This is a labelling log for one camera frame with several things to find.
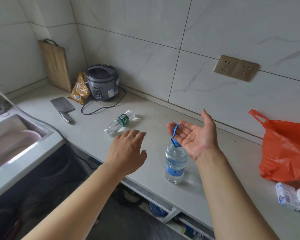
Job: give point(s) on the person's left hand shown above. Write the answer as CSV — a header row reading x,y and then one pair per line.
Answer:
x,y
126,153

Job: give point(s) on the person's right hand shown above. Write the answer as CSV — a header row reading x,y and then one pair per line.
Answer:
x,y
197,138

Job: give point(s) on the person's right thumb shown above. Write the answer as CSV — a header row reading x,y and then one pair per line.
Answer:
x,y
209,119

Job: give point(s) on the person's right middle finger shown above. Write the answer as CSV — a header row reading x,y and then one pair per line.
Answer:
x,y
181,129

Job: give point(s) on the person's right little finger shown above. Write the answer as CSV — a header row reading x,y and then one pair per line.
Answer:
x,y
183,141

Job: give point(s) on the person's left thumb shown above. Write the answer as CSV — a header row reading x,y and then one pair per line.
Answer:
x,y
143,156

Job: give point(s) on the person's left forearm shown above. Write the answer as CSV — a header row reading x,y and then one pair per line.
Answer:
x,y
74,204

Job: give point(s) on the person's right forearm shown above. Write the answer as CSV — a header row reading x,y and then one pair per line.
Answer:
x,y
230,197

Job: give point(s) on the clear water bottle blue label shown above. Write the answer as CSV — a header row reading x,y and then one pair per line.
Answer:
x,y
175,164

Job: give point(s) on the clear water bottle green label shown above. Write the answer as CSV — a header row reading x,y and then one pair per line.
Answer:
x,y
121,121

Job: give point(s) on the black item under counter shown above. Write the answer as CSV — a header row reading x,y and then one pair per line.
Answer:
x,y
128,196

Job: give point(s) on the blue item under counter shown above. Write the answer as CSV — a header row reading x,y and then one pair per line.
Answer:
x,y
158,210

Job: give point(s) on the orange plastic bag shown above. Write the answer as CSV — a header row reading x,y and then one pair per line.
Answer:
x,y
285,149

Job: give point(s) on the grey rice cooker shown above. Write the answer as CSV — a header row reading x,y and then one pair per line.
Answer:
x,y
102,81

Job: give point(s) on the orange snack bag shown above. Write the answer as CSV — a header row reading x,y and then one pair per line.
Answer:
x,y
79,91

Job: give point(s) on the steel cleaver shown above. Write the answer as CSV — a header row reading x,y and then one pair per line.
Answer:
x,y
62,105

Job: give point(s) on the white blue carton box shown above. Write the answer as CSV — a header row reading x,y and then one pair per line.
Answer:
x,y
287,196

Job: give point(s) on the stainless steel sink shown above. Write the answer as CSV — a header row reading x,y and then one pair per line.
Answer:
x,y
19,152

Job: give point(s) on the wooden cutting board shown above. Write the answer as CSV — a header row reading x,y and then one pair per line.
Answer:
x,y
56,64

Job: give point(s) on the gold wall socket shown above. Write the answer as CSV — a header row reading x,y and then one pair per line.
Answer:
x,y
245,70
226,65

